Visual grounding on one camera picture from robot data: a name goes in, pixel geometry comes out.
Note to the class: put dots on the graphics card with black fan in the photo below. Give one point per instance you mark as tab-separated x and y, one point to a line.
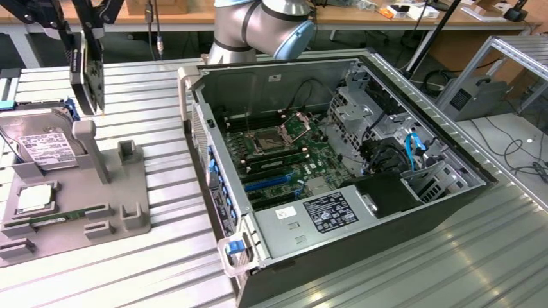
85	86

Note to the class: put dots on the CPU socket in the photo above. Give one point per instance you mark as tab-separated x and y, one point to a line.
269	142

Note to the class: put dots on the black tripod pole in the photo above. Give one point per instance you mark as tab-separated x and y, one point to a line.
432	35

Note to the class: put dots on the wooden desk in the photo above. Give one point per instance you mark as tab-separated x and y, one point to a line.
196	16

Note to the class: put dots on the black open PC case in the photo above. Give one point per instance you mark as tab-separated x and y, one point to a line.
343	256

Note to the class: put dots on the white flat box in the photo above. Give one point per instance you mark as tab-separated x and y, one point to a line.
484	14

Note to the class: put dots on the metal socket cover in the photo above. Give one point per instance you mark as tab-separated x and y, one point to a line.
297	125

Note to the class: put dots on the dark RAM stick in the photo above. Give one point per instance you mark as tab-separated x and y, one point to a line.
273	164

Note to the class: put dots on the black plastic shroud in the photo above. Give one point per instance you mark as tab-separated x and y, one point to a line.
385	195

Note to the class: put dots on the grey computer box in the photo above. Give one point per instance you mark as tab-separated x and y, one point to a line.
479	99

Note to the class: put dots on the grey parts rack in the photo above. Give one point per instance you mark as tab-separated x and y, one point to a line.
72	205

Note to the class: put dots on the black webcam device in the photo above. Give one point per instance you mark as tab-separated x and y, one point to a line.
516	14

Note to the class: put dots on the silver power supply unit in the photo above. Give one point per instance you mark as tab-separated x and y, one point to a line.
283	237

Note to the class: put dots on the thin metal locking lever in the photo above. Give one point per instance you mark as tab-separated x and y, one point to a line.
248	122

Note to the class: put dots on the black expansion slot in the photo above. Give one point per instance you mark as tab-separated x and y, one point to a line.
273	194
277	202
261	176

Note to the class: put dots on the silver CPU chip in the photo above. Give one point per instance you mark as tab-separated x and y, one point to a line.
33	197

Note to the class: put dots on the cardboard box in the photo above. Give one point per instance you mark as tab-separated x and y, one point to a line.
171	8

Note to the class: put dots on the green RAM stick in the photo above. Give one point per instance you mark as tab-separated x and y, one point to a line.
51	219

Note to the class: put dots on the silver disk bay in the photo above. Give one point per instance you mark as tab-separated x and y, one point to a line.
432	189

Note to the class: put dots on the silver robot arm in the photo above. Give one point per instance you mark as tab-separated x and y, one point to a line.
240	25

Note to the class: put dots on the silver chipset heatsink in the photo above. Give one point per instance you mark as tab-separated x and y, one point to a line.
321	187

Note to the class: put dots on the blue expansion slot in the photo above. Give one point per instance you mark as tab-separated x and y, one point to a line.
265	184

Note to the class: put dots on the green motherboard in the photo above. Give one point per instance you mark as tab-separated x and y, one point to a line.
319	150

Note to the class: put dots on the aluminium profile frame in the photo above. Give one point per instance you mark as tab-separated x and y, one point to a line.
517	51

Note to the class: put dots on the silver drive cage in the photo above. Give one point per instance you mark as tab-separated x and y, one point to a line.
351	112

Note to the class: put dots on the hard disk with blue rails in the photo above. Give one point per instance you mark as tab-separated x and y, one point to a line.
39	138

